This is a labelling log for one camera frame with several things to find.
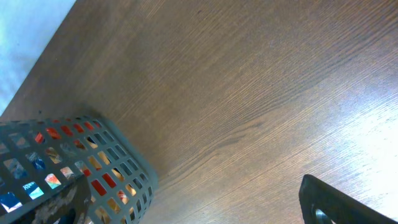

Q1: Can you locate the grey plastic basket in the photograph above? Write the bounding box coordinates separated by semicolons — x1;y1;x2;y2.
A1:
1;116;159;223

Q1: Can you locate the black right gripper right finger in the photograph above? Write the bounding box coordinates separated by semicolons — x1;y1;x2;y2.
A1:
298;174;397;224

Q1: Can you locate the blue carton box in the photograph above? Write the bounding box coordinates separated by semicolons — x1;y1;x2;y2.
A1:
0;133;63;214

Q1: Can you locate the orange noodle packet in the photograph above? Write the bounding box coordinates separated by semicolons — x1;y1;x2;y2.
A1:
29;116;136;223

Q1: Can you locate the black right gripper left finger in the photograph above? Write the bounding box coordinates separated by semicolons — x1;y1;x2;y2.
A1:
12;175;91;224

